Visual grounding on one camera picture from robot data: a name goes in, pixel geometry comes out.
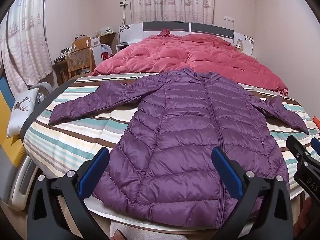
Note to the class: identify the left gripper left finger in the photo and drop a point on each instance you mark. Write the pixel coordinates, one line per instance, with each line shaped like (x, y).
(45, 216)

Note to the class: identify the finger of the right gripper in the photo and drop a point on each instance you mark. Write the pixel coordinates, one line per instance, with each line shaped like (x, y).
(315, 144)
(307, 175)

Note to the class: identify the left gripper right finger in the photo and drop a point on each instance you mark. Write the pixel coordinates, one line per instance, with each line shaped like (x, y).
(263, 210)

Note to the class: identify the purple down jacket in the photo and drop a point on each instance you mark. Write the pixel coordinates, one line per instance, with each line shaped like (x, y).
(161, 168)

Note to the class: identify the orange folded cloth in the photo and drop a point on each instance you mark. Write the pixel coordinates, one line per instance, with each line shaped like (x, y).
(317, 122)

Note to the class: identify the striped bed sheet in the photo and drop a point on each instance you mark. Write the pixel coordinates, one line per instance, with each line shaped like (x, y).
(57, 149)

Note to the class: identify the white deer print pillow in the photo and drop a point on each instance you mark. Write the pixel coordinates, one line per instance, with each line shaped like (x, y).
(23, 107)

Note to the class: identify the wooden desk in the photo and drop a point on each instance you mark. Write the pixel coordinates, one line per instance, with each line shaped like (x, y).
(60, 68)

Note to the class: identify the wooden chair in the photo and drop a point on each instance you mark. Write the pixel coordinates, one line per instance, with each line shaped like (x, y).
(80, 58)

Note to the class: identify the left side curtain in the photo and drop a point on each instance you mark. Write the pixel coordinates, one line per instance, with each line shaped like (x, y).
(24, 50)

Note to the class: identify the white bedside cabinet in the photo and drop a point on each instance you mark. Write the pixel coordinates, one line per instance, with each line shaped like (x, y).
(102, 47)

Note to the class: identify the red quilted comforter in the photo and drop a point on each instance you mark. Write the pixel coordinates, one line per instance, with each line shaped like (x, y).
(202, 53)

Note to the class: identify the white grey headboard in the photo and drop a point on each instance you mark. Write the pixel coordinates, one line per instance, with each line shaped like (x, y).
(133, 33)

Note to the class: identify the window curtain behind bed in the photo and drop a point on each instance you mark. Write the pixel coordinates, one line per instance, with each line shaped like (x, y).
(198, 11)

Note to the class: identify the wall socket strip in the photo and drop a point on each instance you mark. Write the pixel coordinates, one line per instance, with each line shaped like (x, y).
(227, 18)

